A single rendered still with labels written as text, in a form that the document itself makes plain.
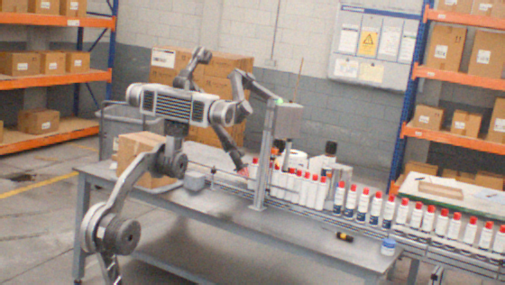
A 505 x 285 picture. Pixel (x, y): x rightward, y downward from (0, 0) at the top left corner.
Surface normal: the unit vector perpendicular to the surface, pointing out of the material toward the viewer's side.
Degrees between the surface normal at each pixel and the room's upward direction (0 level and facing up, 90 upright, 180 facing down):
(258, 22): 90
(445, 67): 92
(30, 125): 90
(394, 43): 90
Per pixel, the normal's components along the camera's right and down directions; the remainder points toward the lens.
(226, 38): -0.38, 0.15
